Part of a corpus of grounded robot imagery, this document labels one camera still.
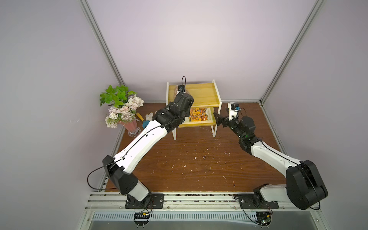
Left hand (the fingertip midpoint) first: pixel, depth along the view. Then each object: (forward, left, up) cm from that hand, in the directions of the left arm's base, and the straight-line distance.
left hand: (183, 103), depth 73 cm
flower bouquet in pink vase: (-2, +33, -5) cm, 34 cm away
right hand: (+3, -23, -6) cm, 24 cm away
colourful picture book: (+7, -9, -17) cm, 20 cm away
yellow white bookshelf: (+3, -13, -2) cm, 13 cm away
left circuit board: (-47, +21, -38) cm, 64 cm away
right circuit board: (-46, -42, -36) cm, 72 cm away
